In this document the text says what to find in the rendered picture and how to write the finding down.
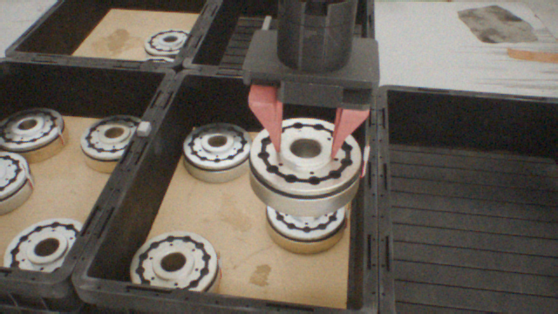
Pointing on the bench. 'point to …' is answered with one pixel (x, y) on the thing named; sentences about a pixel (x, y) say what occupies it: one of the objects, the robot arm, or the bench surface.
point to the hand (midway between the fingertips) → (306, 143)
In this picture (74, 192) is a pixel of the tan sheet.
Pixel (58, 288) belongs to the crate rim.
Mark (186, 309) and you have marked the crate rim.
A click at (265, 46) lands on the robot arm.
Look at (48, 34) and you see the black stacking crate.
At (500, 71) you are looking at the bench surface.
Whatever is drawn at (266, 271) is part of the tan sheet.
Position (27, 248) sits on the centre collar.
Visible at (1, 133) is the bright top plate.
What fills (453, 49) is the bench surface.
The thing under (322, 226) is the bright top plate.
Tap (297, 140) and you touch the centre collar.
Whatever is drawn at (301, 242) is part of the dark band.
